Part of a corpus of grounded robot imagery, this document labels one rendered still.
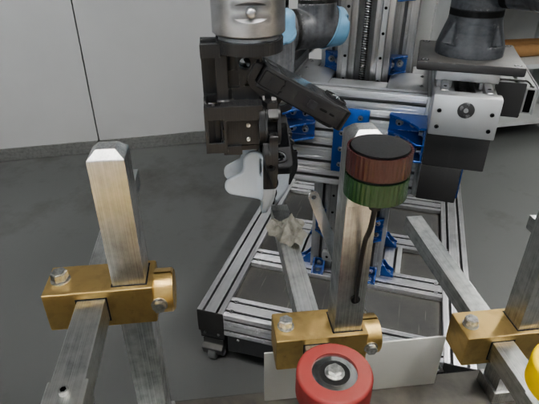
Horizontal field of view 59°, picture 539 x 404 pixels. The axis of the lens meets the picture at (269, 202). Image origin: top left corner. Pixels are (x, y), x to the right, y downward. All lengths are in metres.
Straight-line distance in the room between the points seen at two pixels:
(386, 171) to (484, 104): 0.68
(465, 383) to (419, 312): 0.85
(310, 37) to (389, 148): 0.54
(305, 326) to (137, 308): 0.21
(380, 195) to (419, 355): 0.37
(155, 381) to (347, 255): 0.29
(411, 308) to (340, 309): 1.09
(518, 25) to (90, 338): 3.71
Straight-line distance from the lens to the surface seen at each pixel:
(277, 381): 0.73
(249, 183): 0.56
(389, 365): 0.76
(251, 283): 1.70
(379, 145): 0.45
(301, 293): 0.68
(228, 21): 0.49
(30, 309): 2.12
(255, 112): 0.51
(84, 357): 0.50
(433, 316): 1.67
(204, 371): 1.72
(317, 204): 0.61
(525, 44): 3.79
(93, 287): 0.56
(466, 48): 1.19
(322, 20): 0.96
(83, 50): 3.11
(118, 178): 0.47
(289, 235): 0.77
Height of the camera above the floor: 1.31
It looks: 31 degrees down
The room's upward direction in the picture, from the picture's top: straight up
